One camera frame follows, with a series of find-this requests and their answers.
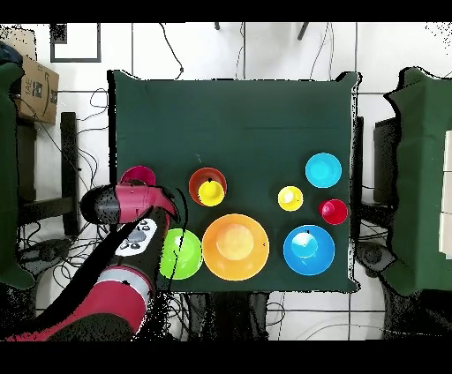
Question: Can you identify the cardboard box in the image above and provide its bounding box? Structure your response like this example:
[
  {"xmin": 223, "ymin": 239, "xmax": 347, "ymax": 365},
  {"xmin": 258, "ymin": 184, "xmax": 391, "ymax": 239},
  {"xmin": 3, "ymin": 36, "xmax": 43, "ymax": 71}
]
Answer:
[{"xmin": 10, "ymin": 29, "xmax": 60, "ymax": 125}]

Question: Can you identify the large orange-yellow bowl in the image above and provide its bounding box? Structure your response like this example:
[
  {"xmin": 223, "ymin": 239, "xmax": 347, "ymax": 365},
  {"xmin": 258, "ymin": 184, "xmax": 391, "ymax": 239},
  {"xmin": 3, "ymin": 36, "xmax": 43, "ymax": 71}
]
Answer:
[{"xmin": 201, "ymin": 213, "xmax": 270, "ymax": 282}]

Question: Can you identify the white box stack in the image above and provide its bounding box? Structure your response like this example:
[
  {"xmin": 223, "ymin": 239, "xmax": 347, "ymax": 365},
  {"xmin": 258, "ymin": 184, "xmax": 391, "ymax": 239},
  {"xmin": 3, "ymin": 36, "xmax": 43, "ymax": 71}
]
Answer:
[{"xmin": 438, "ymin": 129, "xmax": 452, "ymax": 260}]

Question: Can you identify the green cloth-covered table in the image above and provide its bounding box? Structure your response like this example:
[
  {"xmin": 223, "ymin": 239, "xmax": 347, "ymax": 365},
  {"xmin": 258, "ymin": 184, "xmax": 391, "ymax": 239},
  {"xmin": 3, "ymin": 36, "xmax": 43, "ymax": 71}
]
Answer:
[
  {"xmin": 0, "ymin": 61, "xmax": 35, "ymax": 289},
  {"xmin": 382, "ymin": 66, "xmax": 452, "ymax": 296}
]

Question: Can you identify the black square frame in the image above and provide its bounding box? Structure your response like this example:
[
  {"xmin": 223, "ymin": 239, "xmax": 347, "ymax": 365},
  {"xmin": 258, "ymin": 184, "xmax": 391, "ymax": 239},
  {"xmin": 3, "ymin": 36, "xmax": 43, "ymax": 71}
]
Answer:
[{"xmin": 49, "ymin": 22, "xmax": 102, "ymax": 64}]

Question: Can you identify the dark green tablecloth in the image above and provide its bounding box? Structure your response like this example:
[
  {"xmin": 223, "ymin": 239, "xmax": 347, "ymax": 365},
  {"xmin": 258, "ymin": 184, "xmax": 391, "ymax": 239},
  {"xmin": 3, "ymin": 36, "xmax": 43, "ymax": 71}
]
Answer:
[{"xmin": 107, "ymin": 69, "xmax": 362, "ymax": 295}]

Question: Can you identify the small light blue bowl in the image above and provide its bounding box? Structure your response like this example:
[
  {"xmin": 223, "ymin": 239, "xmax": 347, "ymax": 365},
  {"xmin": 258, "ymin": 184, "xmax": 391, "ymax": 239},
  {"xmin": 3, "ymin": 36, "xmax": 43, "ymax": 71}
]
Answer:
[{"xmin": 305, "ymin": 152, "xmax": 343, "ymax": 189}]

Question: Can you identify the yellow cup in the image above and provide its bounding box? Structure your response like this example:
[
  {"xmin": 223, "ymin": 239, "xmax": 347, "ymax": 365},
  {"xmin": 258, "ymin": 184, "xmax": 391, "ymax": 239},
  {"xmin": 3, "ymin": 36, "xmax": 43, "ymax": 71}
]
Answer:
[
  {"xmin": 277, "ymin": 185, "xmax": 305, "ymax": 212},
  {"xmin": 197, "ymin": 180, "xmax": 226, "ymax": 207}
]

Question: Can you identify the black cable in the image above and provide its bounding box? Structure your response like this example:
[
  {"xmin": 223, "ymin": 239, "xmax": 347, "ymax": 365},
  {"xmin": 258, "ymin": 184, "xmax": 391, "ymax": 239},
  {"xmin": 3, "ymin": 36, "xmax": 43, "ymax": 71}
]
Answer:
[{"xmin": 157, "ymin": 22, "xmax": 185, "ymax": 81}]

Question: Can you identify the tangle of black cables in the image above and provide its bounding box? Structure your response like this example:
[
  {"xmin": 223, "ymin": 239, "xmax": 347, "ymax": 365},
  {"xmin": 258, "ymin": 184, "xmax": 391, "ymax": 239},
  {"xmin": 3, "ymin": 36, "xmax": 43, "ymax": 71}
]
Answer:
[{"xmin": 15, "ymin": 87, "xmax": 192, "ymax": 341}]

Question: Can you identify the red cup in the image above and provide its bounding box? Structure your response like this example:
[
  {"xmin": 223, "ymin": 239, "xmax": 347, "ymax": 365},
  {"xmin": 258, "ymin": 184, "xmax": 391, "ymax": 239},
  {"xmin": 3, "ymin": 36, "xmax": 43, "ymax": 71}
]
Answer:
[{"xmin": 318, "ymin": 198, "xmax": 350, "ymax": 226}]

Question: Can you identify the small orange-red bowl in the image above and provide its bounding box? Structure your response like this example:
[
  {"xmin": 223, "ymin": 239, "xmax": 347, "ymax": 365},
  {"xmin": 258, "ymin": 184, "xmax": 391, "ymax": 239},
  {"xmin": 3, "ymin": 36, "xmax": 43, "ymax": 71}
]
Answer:
[{"xmin": 187, "ymin": 167, "xmax": 228, "ymax": 206}]

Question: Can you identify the large green bowl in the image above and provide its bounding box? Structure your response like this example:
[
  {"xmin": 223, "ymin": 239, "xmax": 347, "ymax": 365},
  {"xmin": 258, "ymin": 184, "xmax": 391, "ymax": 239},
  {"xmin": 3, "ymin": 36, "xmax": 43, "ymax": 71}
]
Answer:
[{"xmin": 159, "ymin": 228, "xmax": 204, "ymax": 281}]

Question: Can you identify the black metal stand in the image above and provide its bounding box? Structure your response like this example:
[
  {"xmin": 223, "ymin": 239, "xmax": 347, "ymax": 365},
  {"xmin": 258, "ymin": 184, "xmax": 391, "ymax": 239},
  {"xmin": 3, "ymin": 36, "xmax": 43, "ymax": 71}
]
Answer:
[{"xmin": 16, "ymin": 111, "xmax": 81, "ymax": 238}]

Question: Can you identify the small magenta bowl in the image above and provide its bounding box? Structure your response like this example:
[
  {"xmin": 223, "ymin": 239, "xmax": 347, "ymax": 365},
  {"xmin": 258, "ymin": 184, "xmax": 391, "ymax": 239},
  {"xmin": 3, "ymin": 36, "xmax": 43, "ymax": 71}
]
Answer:
[{"xmin": 120, "ymin": 165, "xmax": 157, "ymax": 187}]

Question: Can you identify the large blue bowl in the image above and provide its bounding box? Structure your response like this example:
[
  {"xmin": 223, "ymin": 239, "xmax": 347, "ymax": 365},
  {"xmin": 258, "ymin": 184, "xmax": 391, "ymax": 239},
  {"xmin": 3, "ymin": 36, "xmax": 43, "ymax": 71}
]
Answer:
[{"xmin": 282, "ymin": 224, "xmax": 336, "ymax": 277}]

